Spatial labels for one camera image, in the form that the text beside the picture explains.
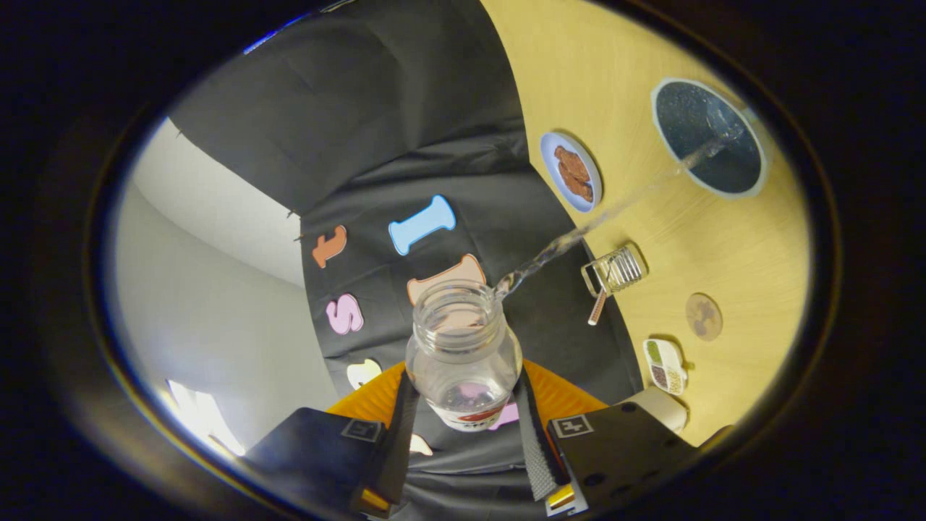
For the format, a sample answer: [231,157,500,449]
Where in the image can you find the clear juice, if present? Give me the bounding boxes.
[495,135,733,302]

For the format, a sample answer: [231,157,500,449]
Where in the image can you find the round brown coaster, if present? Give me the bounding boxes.
[684,292,724,342]

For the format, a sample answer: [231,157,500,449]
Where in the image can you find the brown cookie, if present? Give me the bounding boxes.
[553,145,591,184]
[558,171,595,204]

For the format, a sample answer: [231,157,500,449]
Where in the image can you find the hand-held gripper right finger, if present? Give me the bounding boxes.
[511,359,700,517]

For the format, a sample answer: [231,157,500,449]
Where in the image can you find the light blue plate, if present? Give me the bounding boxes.
[539,130,603,214]

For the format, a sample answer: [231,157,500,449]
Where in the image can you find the dark blue cup white rim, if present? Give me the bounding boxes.
[650,77,770,200]

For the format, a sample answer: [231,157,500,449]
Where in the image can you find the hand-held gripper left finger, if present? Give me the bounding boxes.
[242,361,422,518]

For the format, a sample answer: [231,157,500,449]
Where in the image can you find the white rounded container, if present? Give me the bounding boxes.
[621,385,689,434]

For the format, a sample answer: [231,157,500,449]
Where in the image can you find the black backdrop cloth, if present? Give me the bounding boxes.
[168,0,645,521]

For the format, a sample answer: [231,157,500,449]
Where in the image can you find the clear plastic juice bottle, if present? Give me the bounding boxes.
[404,279,524,433]

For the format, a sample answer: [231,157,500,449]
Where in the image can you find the white divided dish with seeds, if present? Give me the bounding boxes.
[642,337,688,397]

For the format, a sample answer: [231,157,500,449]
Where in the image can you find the wooden table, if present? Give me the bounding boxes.
[479,0,812,448]

